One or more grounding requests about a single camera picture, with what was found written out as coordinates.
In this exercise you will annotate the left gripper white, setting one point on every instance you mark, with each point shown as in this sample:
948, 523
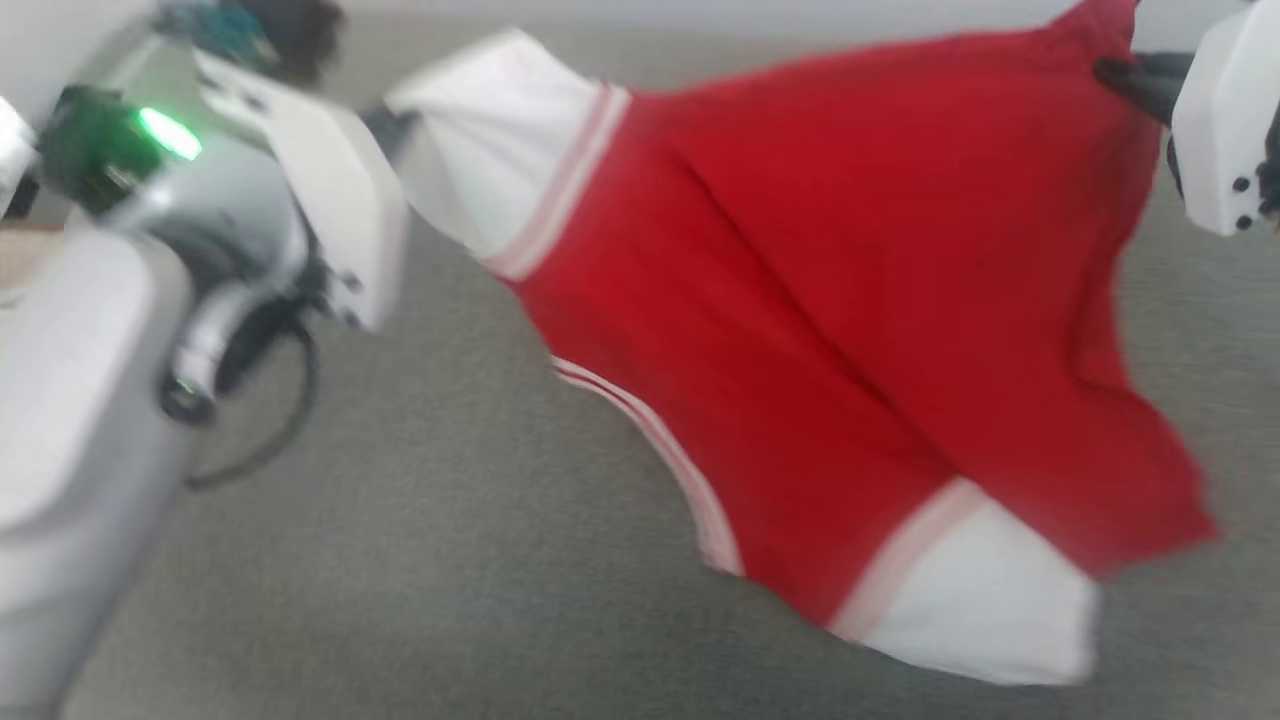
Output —
340, 200

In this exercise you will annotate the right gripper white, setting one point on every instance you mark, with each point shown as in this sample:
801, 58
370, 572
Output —
1225, 120

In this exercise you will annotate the red and white garment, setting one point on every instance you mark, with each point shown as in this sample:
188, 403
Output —
850, 300

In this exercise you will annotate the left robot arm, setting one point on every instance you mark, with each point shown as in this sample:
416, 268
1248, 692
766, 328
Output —
80, 450

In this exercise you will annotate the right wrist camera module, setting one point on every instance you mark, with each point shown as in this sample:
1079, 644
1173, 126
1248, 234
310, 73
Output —
1272, 175

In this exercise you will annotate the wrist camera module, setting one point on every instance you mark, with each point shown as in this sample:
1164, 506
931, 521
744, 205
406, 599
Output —
110, 150
1272, 175

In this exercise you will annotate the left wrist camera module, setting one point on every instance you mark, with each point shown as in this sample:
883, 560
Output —
110, 150

